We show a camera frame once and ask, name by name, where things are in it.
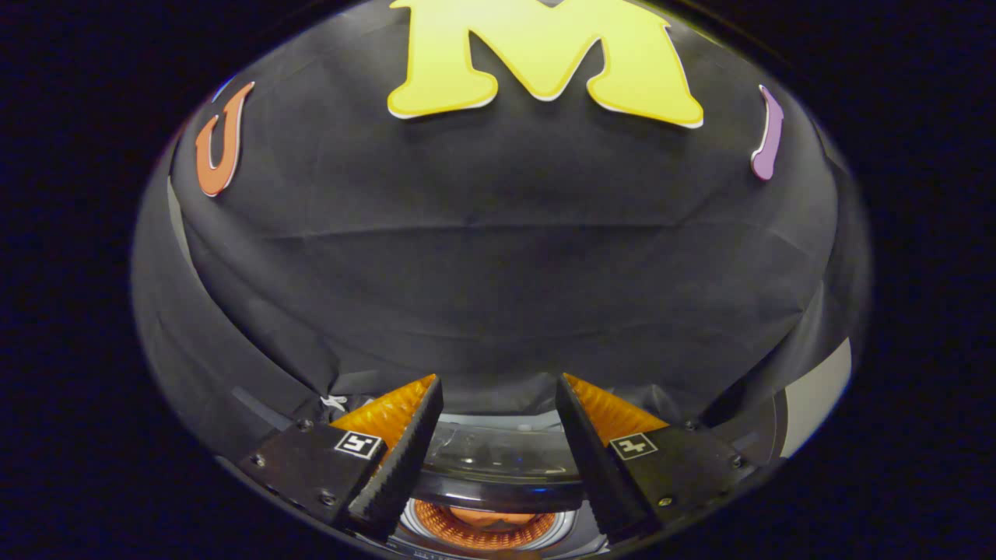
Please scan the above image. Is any yellow polo shirt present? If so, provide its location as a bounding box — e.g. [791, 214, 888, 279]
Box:
[447, 506, 539, 531]

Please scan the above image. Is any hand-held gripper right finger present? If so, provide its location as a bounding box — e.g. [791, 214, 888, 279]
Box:
[555, 373, 759, 545]

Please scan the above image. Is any black backdrop cloth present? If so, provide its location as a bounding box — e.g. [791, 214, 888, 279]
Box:
[131, 0, 872, 467]

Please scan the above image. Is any beige cabinet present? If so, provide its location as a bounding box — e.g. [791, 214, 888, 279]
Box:
[704, 337, 854, 461]

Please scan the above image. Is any grey washing machine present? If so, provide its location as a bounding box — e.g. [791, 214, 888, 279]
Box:
[385, 397, 615, 560]

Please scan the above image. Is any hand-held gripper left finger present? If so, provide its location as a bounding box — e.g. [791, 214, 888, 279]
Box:
[237, 373, 444, 543]

